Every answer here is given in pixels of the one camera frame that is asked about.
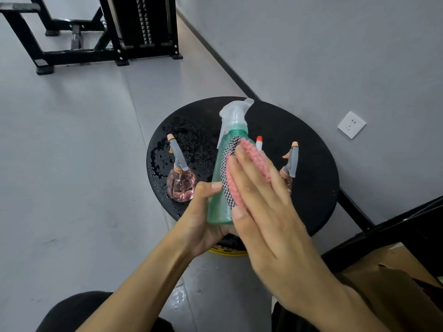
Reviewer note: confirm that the black gym machine frame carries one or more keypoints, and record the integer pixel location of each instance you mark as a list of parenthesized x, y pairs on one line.
[(138, 24)]

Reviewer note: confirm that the pink cloth with checkered edge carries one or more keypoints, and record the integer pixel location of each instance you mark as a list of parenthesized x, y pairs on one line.
[(255, 152)]

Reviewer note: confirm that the brown cardboard box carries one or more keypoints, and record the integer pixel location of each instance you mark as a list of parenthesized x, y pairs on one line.
[(398, 290)]

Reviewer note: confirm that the person's left thumb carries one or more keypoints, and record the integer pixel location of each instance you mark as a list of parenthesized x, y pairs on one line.
[(207, 190)]

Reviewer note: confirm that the round black stool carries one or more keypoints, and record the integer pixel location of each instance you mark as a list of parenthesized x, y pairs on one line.
[(311, 190)]

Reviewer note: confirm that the white bottle with red tip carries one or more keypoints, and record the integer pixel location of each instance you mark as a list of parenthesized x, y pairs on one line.
[(259, 143)]

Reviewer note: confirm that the person's right middle finger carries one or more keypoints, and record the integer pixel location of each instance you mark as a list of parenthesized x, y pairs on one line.
[(258, 178)]

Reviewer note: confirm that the green spray bottle white trigger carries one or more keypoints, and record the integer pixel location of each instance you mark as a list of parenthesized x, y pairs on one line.
[(218, 207)]

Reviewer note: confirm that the person's left leg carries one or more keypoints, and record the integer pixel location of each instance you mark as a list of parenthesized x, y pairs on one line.
[(69, 314)]

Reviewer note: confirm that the person's left hand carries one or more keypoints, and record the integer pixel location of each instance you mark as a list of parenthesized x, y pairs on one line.
[(195, 228)]

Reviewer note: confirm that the person's left forearm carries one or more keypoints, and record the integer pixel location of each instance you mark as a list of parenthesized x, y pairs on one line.
[(145, 290)]

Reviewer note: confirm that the person's right forearm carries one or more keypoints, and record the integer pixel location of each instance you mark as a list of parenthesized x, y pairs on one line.
[(342, 314)]

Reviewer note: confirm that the pink spray bottle grey trigger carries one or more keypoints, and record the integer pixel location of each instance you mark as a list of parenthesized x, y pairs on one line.
[(180, 186), (293, 159)]

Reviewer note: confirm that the person's right hand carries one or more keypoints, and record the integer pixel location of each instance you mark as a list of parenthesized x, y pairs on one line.
[(277, 238)]

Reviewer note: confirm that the person's right thumb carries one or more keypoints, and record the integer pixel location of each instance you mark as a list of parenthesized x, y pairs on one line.
[(239, 221)]

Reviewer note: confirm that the white wall socket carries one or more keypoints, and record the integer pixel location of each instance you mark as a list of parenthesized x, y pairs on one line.
[(351, 125)]

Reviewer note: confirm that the black metal furniture frame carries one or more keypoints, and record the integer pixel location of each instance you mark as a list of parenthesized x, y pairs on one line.
[(398, 231)]

